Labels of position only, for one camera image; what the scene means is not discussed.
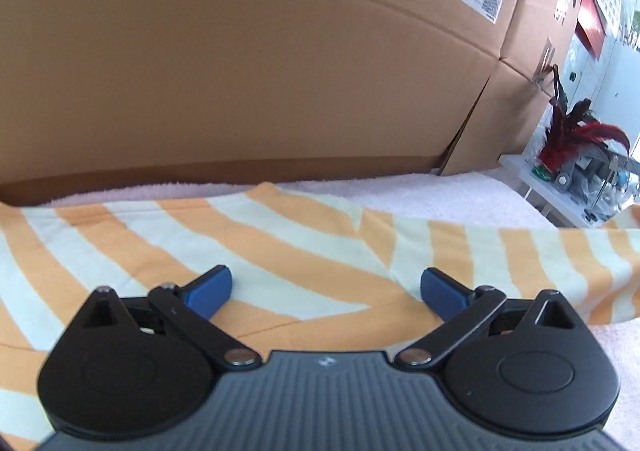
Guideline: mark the white cabinet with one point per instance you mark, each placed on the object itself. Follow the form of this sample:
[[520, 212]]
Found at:
[[590, 81]]

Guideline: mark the small plain cardboard box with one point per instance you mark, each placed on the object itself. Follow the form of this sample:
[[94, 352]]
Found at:
[[500, 121]]

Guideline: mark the pink fluffy blanket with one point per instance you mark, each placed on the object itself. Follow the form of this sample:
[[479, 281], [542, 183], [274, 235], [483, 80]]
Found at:
[[450, 196]]

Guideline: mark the red wall hanging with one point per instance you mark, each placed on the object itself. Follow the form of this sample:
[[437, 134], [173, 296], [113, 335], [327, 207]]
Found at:
[[591, 28]]

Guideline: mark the white side table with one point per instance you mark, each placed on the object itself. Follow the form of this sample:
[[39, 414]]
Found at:
[[550, 196]]

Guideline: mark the large cardboard box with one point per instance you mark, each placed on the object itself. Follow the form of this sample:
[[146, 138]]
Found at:
[[250, 56]]

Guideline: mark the orange white striped garment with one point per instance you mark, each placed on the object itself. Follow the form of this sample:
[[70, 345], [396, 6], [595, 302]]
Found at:
[[300, 251]]

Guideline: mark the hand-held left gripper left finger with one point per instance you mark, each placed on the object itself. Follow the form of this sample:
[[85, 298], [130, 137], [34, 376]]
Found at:
[[210, 292]]

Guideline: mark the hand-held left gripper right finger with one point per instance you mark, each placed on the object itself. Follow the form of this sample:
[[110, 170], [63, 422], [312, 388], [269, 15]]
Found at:
[[440, 292]]

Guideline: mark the red feather decoration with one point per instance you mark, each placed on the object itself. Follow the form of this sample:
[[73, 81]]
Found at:
[[565, 141]]

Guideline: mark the grey metal device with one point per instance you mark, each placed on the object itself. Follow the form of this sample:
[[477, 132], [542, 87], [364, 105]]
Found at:
[[580, 166]]

